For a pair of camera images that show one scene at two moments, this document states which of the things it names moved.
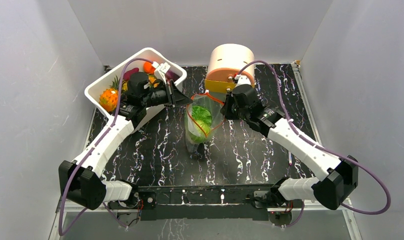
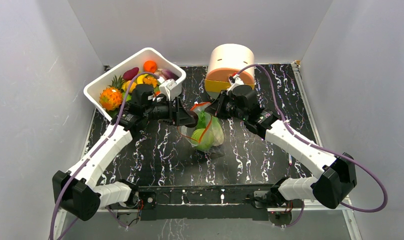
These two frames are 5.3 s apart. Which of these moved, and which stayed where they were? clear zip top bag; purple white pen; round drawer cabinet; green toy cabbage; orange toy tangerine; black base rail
Moved: clear zip top bag; green toy cabbage
Stayed: orange toy tangerine; purple white pen; black base rail; round drawer cabinet
